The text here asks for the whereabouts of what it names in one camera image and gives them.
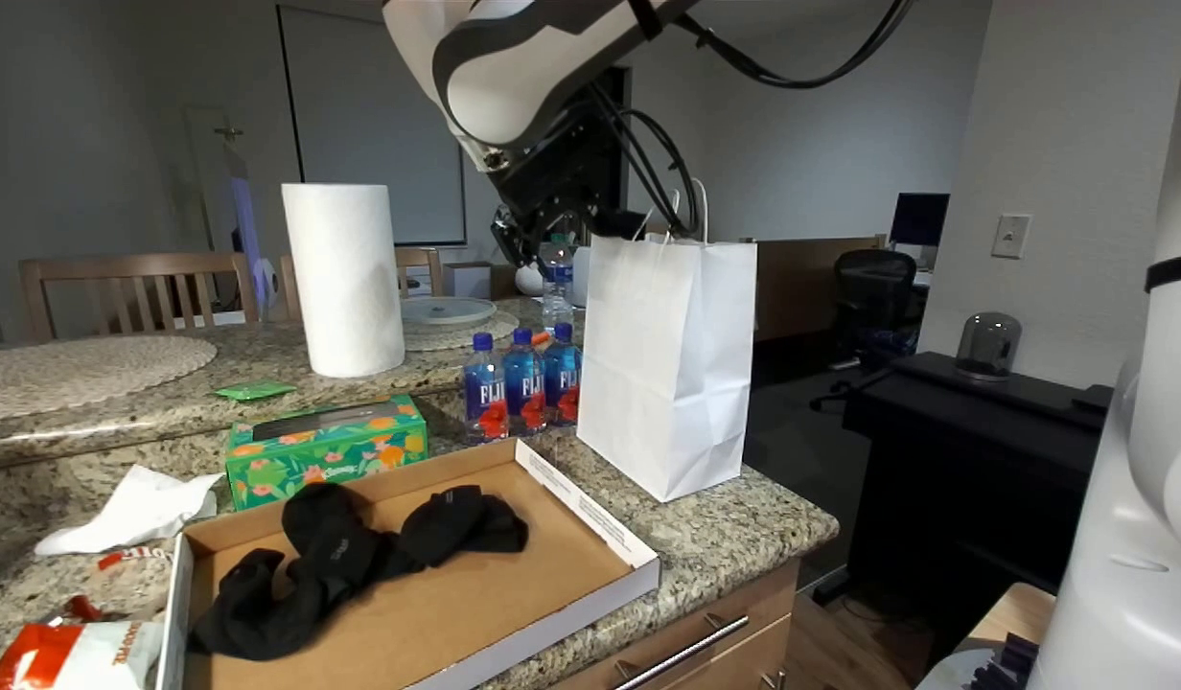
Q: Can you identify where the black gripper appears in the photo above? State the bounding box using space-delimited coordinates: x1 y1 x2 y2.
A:
527 89 628 246

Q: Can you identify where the red and white chip bag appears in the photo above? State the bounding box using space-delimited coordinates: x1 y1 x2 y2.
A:
0 609 164 690

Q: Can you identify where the clear plastic water bottle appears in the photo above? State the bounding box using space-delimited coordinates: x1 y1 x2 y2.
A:
538 246 580 323

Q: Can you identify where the round grey plate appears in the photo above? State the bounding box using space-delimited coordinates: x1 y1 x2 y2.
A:
400 294 527 352

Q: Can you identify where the Fiji water bottle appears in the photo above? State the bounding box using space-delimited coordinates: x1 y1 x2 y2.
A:
459 329 510 442
501 323 550 438
541 318 584 429

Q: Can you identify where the white projector screen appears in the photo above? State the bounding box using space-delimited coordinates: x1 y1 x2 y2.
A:
275 0 470 250

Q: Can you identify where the wooden sideboard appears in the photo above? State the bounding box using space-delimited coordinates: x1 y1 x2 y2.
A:
753 234 881 341

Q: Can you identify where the white paper towel roll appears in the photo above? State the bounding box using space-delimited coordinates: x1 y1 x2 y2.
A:
275 179 409 378

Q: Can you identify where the black office chair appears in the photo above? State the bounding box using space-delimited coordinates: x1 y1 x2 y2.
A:
814 246 923 412

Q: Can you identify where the computer monitor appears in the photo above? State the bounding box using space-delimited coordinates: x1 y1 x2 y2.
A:
887 188 954 253

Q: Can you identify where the green tissue box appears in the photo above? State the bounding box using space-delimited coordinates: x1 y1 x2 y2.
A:
222 392 433 513

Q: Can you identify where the flat green packet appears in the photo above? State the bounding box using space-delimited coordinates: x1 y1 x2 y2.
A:
210 378 297 406

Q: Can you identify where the grey glass jar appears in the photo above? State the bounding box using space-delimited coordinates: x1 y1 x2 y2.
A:
951 306 1025 375

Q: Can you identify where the shallow cardboard box tray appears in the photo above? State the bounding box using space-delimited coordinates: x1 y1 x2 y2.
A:
153 432 663 690

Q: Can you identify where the wooden counter cabinet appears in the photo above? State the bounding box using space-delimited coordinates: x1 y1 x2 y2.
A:
550 561 807 690

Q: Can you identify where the black desk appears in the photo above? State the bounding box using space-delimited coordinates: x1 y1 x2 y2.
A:
839 352 1115 618

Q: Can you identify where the crumpled white napkin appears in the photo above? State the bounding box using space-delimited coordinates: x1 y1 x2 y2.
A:
31 458 222 561

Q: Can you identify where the white paper bag with handles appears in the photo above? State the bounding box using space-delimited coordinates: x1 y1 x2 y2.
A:
570 176 758 507

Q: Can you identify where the wall cross ornament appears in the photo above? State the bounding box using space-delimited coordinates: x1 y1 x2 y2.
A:
208 110 253 150

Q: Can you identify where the white light switch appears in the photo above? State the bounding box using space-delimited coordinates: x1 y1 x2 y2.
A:
988 205 1030 264

